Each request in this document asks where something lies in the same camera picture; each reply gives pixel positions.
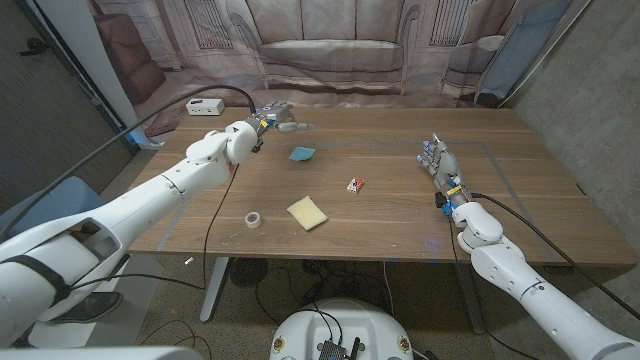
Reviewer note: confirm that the person in dark shoes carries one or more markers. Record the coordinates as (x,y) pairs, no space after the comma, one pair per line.
(90,307)

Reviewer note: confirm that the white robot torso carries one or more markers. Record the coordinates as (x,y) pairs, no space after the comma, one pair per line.
(345,325)

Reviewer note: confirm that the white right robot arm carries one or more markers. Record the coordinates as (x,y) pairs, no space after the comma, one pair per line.
(530,290)

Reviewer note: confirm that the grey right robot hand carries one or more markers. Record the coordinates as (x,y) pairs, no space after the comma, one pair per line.
(445,165)

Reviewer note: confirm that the blue grey bin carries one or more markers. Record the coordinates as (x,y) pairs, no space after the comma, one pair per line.
(70,197)

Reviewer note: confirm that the printed sofa backdrop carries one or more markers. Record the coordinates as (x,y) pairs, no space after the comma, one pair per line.
(330,50)

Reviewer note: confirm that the white floor platform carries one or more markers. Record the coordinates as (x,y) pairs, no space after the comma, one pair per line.
(135,295)

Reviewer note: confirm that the black round floor fan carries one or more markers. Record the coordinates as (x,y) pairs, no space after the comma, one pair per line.
(248,272)

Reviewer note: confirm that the grey table leg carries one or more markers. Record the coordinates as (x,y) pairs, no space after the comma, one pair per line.
(472,305)

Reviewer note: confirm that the small red white card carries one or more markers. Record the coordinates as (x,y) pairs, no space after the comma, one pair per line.
(354,185)

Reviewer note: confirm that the white power strip box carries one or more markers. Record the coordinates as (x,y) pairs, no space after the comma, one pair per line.
(205,106)

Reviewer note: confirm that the white tape roll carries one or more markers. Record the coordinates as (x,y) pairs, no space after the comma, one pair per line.
(250,220)

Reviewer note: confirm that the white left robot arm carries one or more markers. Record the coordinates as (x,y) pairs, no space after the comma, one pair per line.
(150,200)

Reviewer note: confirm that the yellow sponge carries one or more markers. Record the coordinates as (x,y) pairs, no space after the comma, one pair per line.
(307,213)

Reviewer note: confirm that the white table leg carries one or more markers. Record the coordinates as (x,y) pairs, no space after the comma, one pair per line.
(214,290)

